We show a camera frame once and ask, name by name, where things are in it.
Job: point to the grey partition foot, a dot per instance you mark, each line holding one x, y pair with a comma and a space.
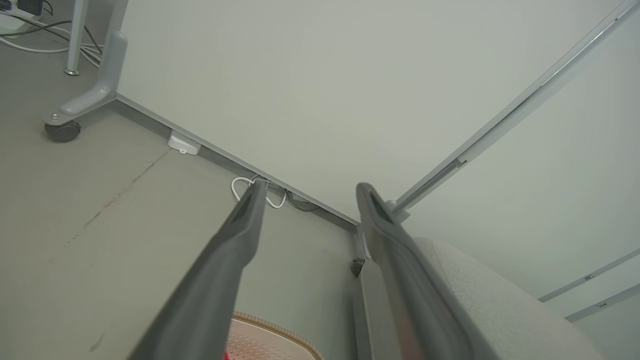
112, 65

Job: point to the white power strip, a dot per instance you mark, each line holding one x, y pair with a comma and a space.
10, 22

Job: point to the grey metal table leg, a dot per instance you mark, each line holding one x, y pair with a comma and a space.
76, 35

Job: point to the wide white partition panel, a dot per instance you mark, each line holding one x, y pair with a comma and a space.
300, 75

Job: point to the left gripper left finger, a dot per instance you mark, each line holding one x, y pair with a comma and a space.
210, 300

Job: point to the black caster wheel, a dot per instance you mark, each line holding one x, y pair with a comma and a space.
62, 131
357, 267

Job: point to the white adapter box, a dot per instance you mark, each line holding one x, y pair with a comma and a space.
184, 142

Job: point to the grey fabric sofa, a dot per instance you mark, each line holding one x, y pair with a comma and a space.
500, 310

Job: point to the cream perforated laundry basket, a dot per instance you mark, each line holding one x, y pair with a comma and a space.
270, 345

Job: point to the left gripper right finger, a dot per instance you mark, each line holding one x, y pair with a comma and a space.
420, 310

